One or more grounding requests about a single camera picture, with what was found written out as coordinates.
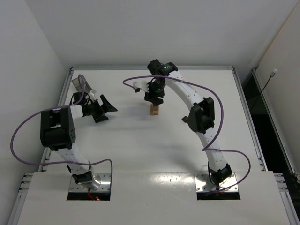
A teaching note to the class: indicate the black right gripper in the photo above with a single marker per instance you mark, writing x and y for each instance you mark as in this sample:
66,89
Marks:
153,100

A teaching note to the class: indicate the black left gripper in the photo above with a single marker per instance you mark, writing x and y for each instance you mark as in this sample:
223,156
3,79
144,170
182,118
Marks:
100,110

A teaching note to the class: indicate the wide light wood block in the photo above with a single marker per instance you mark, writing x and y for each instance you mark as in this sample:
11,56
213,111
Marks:
154,108

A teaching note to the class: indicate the long wood block plain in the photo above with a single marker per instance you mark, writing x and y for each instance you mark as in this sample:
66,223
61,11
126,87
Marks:
157,113

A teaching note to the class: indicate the clear smoky plastic box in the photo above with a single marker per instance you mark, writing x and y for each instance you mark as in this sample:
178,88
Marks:
81,82

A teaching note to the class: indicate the dark brown half-round block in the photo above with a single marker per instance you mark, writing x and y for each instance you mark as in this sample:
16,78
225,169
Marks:
185,119

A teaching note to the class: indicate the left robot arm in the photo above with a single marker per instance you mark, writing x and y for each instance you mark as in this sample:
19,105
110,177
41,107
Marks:
57,132

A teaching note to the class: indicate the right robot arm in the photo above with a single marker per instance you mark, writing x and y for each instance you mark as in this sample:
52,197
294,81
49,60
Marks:
201,114

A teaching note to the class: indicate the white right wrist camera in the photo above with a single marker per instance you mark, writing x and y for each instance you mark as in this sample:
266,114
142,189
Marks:
141,85

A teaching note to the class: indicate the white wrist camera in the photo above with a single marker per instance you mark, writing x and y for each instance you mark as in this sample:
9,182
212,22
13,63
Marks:
141,85
92,95

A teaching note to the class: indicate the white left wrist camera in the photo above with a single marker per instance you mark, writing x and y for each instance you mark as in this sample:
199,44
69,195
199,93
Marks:
92,95

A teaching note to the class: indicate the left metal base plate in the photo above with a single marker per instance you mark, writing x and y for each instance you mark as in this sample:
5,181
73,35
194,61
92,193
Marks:
103,182

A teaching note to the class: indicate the metal base plate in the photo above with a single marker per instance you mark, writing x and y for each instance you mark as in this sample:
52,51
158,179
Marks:
203,184
103,182

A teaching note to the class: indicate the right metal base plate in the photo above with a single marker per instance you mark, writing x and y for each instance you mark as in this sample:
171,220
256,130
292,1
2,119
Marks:
203,184

